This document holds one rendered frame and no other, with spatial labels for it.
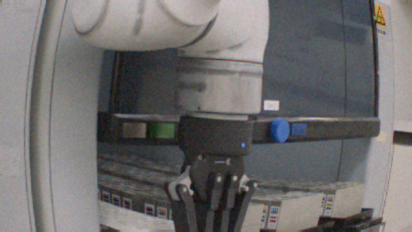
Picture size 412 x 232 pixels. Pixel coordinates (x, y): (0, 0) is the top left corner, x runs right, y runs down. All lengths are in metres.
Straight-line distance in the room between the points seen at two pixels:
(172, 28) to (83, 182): 0.26
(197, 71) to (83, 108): 0.14
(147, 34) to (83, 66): 0.17
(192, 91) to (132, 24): 0.18
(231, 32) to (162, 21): 0.14
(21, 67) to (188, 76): 0.22
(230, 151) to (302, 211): 0.36
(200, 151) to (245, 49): 0.11
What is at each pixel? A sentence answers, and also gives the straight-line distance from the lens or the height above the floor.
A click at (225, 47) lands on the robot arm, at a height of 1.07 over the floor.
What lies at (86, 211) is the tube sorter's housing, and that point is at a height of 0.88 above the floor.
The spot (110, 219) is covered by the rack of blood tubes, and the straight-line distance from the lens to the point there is 1.30.
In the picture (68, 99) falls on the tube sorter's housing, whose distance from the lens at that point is 1.21.
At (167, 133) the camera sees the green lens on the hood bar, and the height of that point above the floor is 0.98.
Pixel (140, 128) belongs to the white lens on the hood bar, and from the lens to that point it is 1.26.
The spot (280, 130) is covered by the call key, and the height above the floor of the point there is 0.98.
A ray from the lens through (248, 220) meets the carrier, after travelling 1.44.
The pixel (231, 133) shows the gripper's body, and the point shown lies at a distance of 1.21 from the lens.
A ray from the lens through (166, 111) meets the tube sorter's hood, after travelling 1.31.
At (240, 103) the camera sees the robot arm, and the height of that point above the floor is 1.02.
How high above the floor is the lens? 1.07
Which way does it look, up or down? 3 degrees down
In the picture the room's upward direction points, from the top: 4 degrees clockwise
